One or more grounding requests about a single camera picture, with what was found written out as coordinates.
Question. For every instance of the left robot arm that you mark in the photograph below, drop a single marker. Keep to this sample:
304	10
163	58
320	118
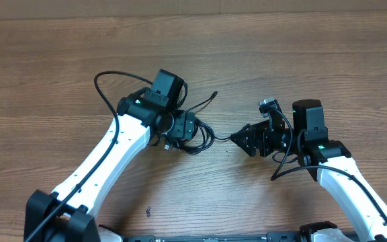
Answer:
69	212

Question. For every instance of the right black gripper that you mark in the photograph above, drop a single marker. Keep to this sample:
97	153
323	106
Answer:
261	140

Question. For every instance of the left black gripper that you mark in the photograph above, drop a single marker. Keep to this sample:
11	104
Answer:
181	130

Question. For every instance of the cardboard back panel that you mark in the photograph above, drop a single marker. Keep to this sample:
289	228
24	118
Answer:
55	9

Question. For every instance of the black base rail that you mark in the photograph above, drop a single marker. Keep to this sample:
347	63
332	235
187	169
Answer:
276	236

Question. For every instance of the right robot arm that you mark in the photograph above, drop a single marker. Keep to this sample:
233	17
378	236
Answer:
328	161

